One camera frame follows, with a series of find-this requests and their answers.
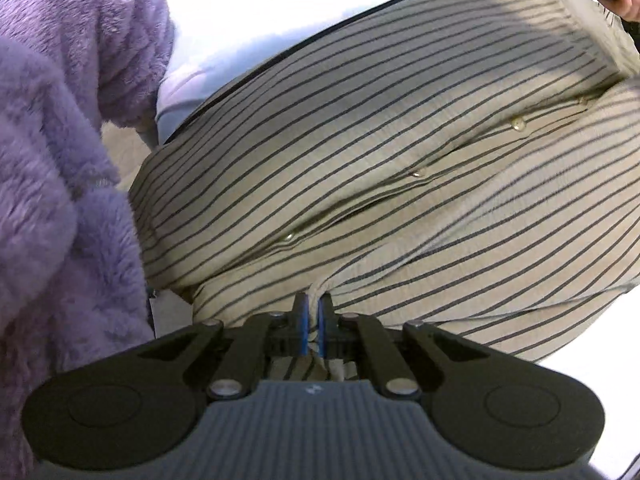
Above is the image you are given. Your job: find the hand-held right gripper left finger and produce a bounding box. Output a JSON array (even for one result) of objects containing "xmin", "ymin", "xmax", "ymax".
[{"xmin": 137, "ymin": 292, "xmax": 315, "ymax": 401}]

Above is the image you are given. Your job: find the brown striped shirt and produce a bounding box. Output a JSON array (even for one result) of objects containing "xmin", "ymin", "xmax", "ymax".
[{"xmin": 127, "ymin": 0, "xmax": 640, "ymax": 386}]

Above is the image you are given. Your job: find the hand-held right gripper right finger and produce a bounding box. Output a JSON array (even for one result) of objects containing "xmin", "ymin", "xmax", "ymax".
[{"xmin": 319, "ymin": 292, "xmax": 488, "ymax": 401}]

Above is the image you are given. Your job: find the black cable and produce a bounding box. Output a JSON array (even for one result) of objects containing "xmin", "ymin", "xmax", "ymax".
[{"xmin": 157, "ymin": 0, "xmax": 533, "ymax": 150}]

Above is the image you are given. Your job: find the person's left hand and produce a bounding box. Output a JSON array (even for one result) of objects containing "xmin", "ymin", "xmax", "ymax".
[{"xmin": 607, "ymin": 0, "xmax": 640, "ymax": 23}]

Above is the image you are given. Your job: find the purple fleece robe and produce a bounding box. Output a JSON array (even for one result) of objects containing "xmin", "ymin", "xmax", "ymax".
[{"xmin": 0, "ymin": 0, "xmax": 176, "ymax": 480}]

